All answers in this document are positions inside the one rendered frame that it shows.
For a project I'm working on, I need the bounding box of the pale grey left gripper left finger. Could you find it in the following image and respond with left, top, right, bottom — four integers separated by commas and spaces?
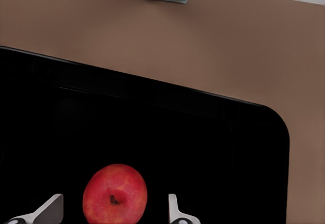
3, 194, 64, 224

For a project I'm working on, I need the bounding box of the black tray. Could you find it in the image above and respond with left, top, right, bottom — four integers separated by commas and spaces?
0, 46, 290, 224

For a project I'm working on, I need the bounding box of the red apple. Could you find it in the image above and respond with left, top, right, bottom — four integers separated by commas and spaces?
82, 164, 148, 224

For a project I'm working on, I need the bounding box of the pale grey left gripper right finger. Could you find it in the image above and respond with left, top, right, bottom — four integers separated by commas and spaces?
168, 194, 201, 224

